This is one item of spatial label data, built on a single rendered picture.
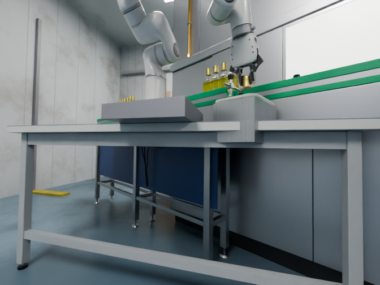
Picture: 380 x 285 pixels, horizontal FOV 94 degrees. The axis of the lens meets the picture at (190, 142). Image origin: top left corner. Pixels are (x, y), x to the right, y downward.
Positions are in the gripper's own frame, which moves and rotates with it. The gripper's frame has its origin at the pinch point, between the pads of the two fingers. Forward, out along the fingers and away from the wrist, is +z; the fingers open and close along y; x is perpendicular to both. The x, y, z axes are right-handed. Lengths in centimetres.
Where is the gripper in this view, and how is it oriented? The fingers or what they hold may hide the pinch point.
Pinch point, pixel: (247, 79)
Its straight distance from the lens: 76.7
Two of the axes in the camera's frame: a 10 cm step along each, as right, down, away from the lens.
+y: -7.4, 0.1, 6.8
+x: -6.6, 2.3, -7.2
